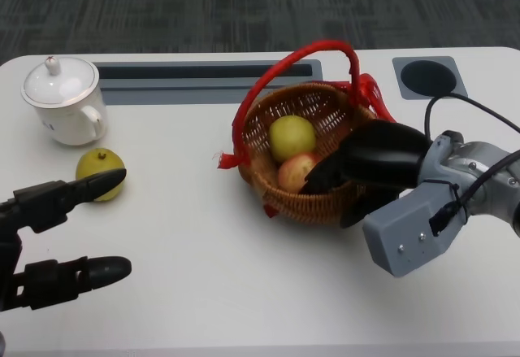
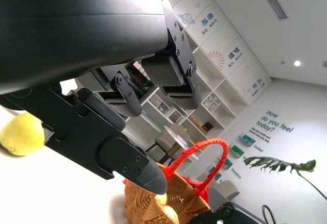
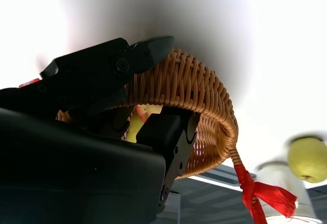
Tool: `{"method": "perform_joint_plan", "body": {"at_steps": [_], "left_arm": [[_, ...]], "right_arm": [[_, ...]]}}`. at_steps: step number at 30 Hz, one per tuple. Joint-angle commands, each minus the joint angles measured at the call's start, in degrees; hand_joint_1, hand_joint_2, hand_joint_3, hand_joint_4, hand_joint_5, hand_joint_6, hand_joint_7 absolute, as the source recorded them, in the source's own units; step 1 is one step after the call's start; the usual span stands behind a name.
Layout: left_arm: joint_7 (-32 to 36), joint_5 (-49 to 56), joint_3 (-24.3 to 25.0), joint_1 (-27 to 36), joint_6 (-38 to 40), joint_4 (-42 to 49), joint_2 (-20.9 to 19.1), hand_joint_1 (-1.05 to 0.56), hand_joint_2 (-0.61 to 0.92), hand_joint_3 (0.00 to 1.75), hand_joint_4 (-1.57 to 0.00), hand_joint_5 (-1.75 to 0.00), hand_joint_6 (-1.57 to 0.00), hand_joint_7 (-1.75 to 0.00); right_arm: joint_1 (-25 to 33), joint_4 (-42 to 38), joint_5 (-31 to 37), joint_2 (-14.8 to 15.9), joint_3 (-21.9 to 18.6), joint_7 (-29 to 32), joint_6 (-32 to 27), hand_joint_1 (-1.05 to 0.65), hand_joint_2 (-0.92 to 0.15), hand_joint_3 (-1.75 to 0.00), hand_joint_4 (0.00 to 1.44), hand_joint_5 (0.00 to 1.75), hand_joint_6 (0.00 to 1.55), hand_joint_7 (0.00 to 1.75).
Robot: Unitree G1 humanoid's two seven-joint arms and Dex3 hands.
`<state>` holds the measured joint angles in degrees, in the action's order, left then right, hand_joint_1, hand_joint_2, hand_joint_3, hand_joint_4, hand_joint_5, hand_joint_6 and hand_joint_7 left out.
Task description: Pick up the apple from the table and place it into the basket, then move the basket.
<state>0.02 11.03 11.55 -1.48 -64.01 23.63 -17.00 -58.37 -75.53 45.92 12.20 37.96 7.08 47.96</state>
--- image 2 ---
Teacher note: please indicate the beige chair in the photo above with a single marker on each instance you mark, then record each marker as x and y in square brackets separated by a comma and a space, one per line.
[163, 142]

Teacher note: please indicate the small black box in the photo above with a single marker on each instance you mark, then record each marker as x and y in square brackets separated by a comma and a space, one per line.
[208, 127]

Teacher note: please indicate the white round side table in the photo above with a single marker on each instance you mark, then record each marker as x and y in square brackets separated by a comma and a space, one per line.
[176, 134]

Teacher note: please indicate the green monstera plant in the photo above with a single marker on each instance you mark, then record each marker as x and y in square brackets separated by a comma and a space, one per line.
[270, 162]

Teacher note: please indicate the white open shelving unit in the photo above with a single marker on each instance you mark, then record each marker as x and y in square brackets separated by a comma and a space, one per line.
[217, 81]

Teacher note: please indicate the teal wall candy box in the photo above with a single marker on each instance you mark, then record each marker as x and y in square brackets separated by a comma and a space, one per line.
[236, 152]
[246, 140]

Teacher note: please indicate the round ceiling light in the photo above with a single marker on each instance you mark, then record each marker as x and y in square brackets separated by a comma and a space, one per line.
[297, 63]

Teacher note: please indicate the yellow-green pear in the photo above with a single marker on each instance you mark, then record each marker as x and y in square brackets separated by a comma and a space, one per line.
[21, 134]

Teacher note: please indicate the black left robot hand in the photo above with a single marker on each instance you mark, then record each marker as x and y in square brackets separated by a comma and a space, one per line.
[76, 30]

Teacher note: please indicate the green apple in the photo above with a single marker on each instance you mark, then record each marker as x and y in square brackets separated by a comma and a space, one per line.
[169, 215]

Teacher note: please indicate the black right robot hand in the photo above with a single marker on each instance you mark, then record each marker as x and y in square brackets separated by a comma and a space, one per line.
[230, 215]

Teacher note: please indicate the grey armchair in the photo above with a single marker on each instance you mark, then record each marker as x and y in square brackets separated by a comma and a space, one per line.
[224, 190]

